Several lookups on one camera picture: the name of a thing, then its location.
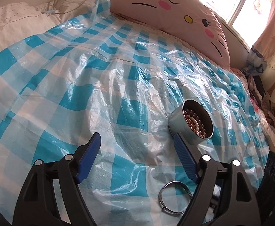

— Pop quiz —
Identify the right pink cartoon curtain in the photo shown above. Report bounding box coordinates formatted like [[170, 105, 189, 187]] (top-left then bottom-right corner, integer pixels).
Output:
[[244, 2, 275, 76]]

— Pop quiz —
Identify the round metal tin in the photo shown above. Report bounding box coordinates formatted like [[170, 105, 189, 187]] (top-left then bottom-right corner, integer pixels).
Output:
[[168, 99, 214, 145]]

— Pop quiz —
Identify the blue checkered plastic sheet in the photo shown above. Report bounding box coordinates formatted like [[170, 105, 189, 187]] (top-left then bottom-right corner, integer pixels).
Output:
[[0, 0, 269, 225]]

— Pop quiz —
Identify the window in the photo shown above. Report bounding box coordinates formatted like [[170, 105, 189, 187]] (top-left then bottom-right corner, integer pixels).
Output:
[[199, 0, 275, 48]]

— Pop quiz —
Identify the thin silver bangle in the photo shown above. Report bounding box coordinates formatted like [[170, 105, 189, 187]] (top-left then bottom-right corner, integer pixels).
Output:
[[158, 181, 192, 216]]

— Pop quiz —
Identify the white quilted blanket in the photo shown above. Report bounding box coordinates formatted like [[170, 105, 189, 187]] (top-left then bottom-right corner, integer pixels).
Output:
[[0, 0, 96, 52]]

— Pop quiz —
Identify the pile of clothes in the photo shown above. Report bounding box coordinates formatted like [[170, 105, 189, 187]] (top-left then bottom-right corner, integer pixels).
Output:
[[230, 68, 275, 152]]

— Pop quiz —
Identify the pink cat face pillow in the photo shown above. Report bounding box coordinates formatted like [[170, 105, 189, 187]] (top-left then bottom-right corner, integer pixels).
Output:
[[110, 0, 230, 68]]

